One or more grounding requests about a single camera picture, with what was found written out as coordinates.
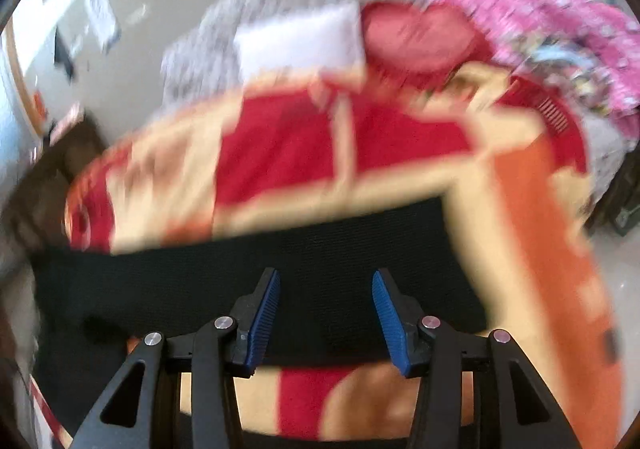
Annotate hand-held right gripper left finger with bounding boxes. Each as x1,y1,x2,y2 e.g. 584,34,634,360
70,268,281,449

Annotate pink printed blanket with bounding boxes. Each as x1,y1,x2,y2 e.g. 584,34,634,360
425,0,640,120

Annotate red yellow orange patchwork blanket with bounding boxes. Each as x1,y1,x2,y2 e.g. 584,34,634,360
65,64,623,449

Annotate dark green printed bag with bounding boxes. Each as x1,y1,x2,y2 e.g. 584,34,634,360
595,164,640,235

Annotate black pants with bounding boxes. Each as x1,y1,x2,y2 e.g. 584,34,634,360
30,194,488,430

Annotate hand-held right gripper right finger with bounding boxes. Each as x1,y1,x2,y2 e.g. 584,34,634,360
371,268,583,449

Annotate red pillow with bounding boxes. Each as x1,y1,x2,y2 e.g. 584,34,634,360
362,1,493,90

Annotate grey tufted headboard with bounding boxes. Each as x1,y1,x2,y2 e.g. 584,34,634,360
160,0,436,110

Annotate white pillow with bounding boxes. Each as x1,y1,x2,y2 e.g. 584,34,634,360
232,4,368,82

